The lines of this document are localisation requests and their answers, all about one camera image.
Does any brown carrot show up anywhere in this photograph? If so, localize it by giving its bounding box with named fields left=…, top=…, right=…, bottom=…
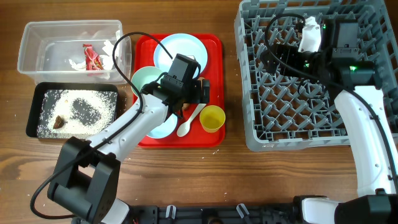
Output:
left=182, top=77, right=210, bottom=110

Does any yellow plastic cup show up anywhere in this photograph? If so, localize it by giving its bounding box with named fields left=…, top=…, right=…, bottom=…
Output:
left=200, top=105, right=226, bottom=133

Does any white plastic spoon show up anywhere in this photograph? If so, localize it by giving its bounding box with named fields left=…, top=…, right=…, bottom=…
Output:
left=177, top=103, right=206, bottom=137

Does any small light blue plate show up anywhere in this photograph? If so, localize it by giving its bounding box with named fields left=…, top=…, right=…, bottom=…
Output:
left=147, top=114, right=178, bottom=139

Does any large light blue plate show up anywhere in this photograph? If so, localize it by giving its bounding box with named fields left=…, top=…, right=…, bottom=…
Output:
left=153, top=34, right=208, bottom=78

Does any light green bowl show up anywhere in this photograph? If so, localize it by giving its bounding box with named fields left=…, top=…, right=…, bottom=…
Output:
left=131, top=66, right=163, bottom=92

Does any white napkin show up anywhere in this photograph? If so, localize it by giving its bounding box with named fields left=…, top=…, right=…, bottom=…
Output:
left=64, top=29, right=126, bottom=83

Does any red snack wrapper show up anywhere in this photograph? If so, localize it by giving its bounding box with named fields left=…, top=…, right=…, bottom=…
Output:
left=83, top=44, right=103, bottom=70

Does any brown food scrap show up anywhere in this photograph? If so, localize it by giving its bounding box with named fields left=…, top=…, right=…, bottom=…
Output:
left=53, top=116, right=66, bottom=129

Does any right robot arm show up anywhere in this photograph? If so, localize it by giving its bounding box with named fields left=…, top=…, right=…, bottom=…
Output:
left=261, top=16, right=397, bottom=223

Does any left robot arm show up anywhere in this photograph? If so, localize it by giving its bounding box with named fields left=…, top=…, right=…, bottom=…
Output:
left=47, top=54, right=210, bottom=223

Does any grey dishwasher rack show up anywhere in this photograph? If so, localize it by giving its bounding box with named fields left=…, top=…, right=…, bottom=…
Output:
left=234, top=0, right=397, bottom=152

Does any clear plastic waste bin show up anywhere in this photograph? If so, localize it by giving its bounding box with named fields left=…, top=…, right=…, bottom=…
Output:
left=17, top=20, right=132, bottom=85

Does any red serving tray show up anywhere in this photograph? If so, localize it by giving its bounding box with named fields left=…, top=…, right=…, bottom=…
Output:
left=134, top=34, right=225, bottom=148

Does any spilled white rice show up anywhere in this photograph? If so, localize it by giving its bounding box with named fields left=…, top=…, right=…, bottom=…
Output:
left=37, top=90, right=116, bottom=139

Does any black rectangular tray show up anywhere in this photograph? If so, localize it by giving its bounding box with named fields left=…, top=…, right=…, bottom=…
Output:
left=25, top=82, right=119, bottom=138

